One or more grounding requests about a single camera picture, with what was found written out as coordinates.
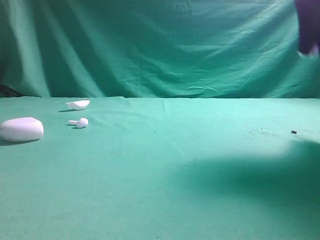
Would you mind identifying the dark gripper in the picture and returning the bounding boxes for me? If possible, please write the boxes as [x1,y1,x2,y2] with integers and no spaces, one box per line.
[294,0,320,53]

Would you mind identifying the white bluetooth earbud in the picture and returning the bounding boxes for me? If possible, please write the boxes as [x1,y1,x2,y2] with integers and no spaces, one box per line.
[297,44,320,58]

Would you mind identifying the white earbud case lid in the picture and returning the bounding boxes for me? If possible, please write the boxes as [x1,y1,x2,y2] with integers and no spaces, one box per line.
[66,100,90,111]

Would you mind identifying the white earbud near case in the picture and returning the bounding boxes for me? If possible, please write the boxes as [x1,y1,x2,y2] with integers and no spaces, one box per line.
[68,117,89,129]

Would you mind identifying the white earbud case base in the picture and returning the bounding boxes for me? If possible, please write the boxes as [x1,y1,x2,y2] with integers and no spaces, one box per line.
[0,117,44,142]

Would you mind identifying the green table cloth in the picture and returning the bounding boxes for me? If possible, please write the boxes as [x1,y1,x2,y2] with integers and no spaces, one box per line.
[0,97,320,240]

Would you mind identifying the green backdrop cloth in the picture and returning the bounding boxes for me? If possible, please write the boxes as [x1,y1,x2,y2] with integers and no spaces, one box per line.
[0,0,320,99]

